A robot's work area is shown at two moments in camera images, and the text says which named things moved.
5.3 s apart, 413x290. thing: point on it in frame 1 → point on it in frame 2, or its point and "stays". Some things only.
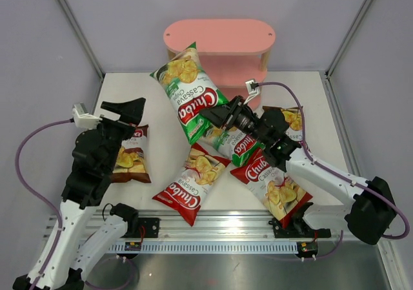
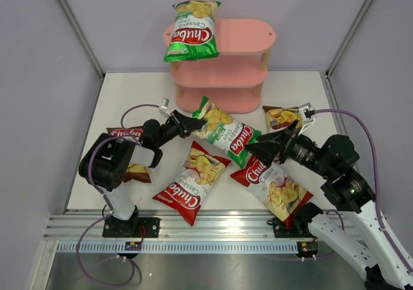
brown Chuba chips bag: (132, 162) stays
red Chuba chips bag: (184, 196) stays
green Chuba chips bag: (238, 145) stays
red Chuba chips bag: (280, 194) stays
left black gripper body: (115, 132) → (177, 124)
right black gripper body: (241, 118) → (289, 143)
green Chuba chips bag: (191, 91) → (194, 31)
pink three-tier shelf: (237, 51) stays
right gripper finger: (217, 115) → (275, 136)
